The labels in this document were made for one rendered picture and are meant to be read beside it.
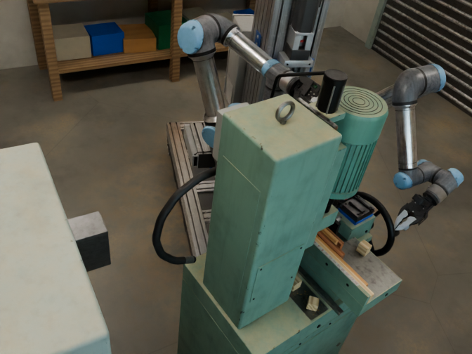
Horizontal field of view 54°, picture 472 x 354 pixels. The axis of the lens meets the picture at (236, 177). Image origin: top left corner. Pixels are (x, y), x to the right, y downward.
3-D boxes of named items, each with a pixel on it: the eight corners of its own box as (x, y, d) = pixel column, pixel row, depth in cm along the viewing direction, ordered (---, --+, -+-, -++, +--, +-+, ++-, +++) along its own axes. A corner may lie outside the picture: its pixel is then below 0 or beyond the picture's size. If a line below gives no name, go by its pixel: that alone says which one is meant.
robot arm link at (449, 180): (449, 174, 200) (466, 183, 194) (431, 190, 199) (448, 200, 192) (447, 162, 195) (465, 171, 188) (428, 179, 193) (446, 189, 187)
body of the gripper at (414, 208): (418, 227, 193) (438, 208, 194) (418, 218, 186) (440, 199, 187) (403, 215, 197) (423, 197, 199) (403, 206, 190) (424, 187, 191)
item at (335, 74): (339, 133, 128) (357, 79, 117) (318, 141, 124) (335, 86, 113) (319, 119, 132) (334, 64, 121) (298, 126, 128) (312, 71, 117)
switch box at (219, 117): (251, 157, 136) (259, 112, 126) (223, 168, 131) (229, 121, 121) (239, 146, 140) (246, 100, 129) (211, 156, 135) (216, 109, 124)
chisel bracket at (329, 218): (333, 226, 166) (339, 210, 161) (304, 241, 159) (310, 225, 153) (319, 213, 170) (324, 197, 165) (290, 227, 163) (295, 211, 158)
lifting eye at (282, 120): (293, 121, 117) (298, 99, 113) (275, 128, 114) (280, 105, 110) (289, 118, 118) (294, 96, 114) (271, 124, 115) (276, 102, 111)
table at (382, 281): (414, 279, 171) (419, 269, 167) (358, 317, 156) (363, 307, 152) (304, 182, 205) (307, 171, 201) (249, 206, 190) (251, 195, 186)
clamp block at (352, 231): (369, 233, 182) (377, 217, 176) (346, 246, 175) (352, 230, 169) (343, 209, 190) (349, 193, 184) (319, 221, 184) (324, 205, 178)
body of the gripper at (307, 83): (322, 87, 153) (298, 70, 160) (307, 108, 155) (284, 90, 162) (332, 94, 159) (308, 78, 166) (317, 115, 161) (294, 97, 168)
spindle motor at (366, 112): (369, 189, 151) (402, 109, 131) (331, 208, 142) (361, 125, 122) (331, 159, 161) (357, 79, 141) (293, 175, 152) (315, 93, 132)
